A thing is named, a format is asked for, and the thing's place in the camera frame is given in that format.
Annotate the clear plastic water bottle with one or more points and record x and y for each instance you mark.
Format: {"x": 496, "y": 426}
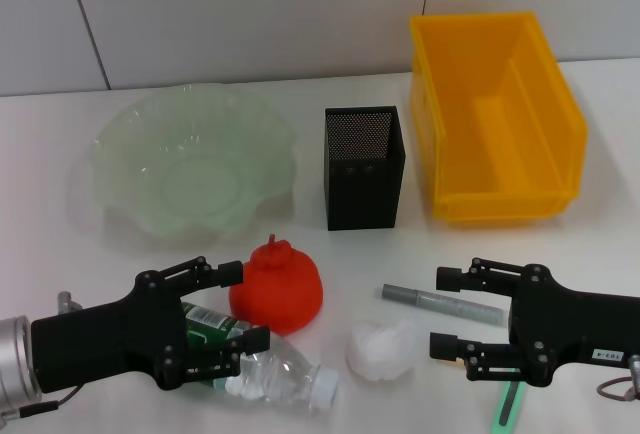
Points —
{"x": 280, "y": 369}

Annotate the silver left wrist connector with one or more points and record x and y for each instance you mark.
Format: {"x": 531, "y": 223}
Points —
{"x": 67, "y": 301}

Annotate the black mesh pen holder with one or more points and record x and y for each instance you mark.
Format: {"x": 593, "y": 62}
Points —
{"x": 365, "y": 194}

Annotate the green glass fruit plate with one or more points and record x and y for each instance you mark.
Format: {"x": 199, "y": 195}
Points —
{"x": 195, "y": 174}

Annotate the red orange toy fruit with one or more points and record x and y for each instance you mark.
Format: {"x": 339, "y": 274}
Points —
{"x": 280, "y": 294}

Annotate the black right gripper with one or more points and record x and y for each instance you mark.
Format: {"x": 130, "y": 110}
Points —
{"x": 565, "y": 324}

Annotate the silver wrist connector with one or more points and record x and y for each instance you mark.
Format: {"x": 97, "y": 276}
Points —
{"x": 67, "y": 301}
{"x": 635, "y": 374}

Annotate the white paper ball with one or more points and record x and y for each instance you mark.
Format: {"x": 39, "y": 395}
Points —
{"x": 382, "y": 349}

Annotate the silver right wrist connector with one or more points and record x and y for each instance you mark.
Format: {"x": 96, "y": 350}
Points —
{"x": 635, "y": 374}

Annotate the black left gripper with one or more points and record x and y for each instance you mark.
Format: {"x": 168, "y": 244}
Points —
{"x": 110, "y": 339}

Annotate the green utility knife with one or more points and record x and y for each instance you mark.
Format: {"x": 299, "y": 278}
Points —
{"x": 507, "y": 404}

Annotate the yellow plastic bin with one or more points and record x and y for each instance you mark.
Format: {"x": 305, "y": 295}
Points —
{"x": 500, "y": 119}

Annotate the grey marker pen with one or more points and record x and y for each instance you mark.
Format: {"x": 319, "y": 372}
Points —
{"x": 440, "y": 301}

